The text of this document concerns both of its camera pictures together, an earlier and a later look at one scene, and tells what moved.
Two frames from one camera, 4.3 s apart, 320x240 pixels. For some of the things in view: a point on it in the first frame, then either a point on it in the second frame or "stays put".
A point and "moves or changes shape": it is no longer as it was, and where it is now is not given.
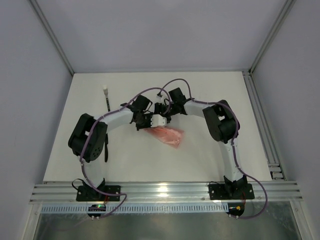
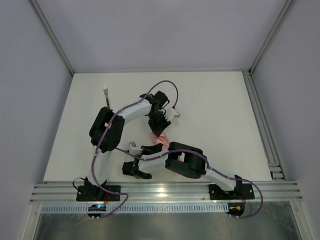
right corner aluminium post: x=273 y=33 stays put
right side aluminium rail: x=275 y=171 stays put
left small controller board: x=96 y=208 stays put
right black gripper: x=161 y=109 to x=144 y=151
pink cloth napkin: x=170 y=136 moves or changes shape
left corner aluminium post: x=53 y=35 stays put
